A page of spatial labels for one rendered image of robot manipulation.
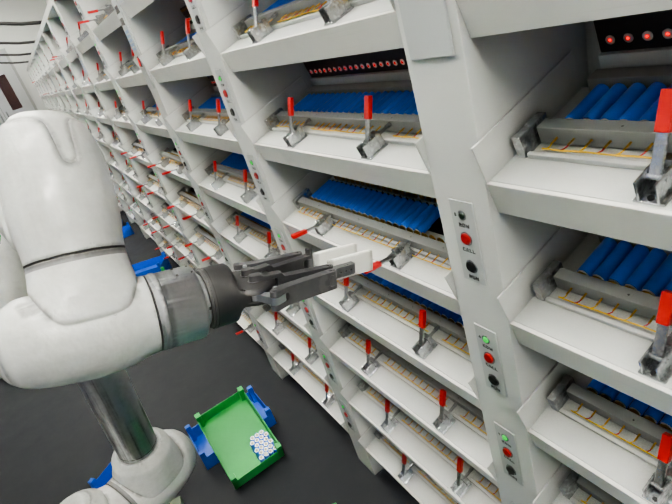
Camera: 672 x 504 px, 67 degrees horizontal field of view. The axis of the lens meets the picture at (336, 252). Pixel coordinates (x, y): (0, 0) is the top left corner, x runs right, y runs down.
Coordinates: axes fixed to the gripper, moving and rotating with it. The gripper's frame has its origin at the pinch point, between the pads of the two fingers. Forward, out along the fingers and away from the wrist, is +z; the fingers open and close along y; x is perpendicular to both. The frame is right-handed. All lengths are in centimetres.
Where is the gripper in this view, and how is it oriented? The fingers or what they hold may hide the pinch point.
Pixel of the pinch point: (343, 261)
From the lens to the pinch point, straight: 70.5
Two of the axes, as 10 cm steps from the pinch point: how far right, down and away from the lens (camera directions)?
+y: -5.2, -2.5, 8.2
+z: 8.5, -2.2, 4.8
